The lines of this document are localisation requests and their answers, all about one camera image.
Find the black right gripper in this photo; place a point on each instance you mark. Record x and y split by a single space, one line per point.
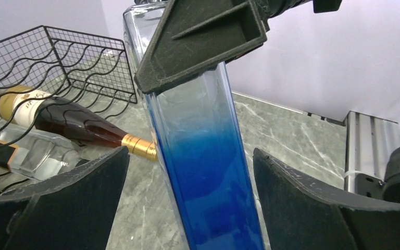
194 36

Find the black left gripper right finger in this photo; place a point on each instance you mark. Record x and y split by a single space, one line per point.
302 212

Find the aluminium extrusion rail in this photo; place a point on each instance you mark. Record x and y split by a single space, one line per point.
370 142

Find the brown bottle gold foil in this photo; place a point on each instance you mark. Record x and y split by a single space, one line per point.
27 107

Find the blue square glass bottle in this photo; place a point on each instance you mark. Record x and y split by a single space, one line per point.
199 147

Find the black wire wine rack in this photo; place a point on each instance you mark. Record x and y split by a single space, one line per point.
90 70

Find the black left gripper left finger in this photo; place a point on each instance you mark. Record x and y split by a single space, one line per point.
72 210

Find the clear bottle black gold cap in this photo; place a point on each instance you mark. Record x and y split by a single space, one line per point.
30 157

